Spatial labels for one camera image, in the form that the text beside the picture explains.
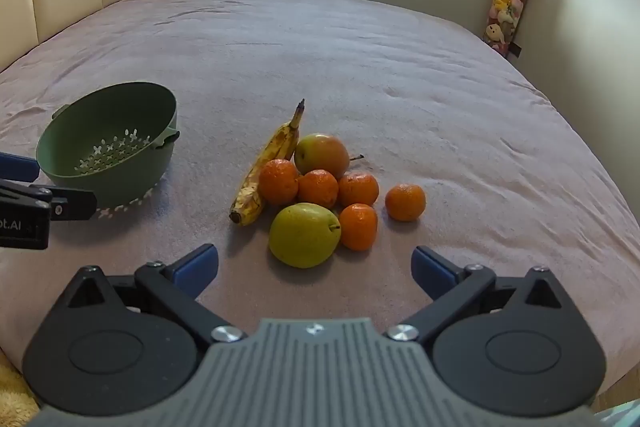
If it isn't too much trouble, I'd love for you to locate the green colander bowl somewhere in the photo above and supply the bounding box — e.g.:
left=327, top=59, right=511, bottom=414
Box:
left=36, top=81, right=180, bottom=208

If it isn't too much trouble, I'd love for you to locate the pink bed blanket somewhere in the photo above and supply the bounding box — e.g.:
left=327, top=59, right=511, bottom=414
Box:
left=1, top=0, right=639, bottom=384

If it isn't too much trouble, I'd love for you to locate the spotted yellow banana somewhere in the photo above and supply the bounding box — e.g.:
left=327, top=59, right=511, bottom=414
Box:
left=229, top=97, right=307, bottom=228

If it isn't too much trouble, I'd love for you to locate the yellow-green pear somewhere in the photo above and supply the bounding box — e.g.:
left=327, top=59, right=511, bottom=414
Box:
left=268, top=202, right=342, bottom=269

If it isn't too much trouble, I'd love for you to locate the red-green pear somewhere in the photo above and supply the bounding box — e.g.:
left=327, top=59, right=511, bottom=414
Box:
left=294, top=133, right=362, bottom=180

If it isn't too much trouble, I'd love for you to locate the orange mandarin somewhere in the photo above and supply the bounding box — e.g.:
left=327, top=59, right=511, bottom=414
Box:
left=337, top=172, right=380, bottom=207
left=297, top=169, right=338, bottom=209
left=258, top=159, right=299, bottom=206
left=385, top=183, right=426, bottom=222
left=340, top=204, right=378, bottom=251

